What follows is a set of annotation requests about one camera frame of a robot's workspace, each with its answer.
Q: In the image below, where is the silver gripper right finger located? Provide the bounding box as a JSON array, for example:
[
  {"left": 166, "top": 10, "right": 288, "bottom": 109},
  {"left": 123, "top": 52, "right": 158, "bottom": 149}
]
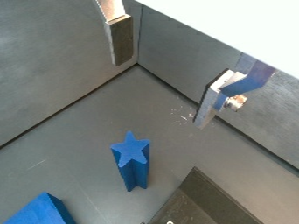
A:
[{"left": 194, "top": 53, "right": 277, "bottom": 129}]

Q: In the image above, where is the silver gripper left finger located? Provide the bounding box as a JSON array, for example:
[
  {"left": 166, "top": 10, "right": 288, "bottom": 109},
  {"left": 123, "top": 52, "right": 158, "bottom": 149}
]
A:
[{"left": 94, "top": 0, "right": 134, "bottom": 67}]

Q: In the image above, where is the blue star-shaped peg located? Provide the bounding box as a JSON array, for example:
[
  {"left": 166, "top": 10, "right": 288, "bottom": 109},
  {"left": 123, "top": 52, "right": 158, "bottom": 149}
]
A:
[{"left": 111, "top": 131, "right": 152, "bottom": 192}]

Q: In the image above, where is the blue shape-sorting board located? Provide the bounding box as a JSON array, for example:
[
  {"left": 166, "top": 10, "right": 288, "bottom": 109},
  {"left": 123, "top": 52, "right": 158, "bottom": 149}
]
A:
[{"left": 5, "top": 192, "right": 77, "bottom": 224}]

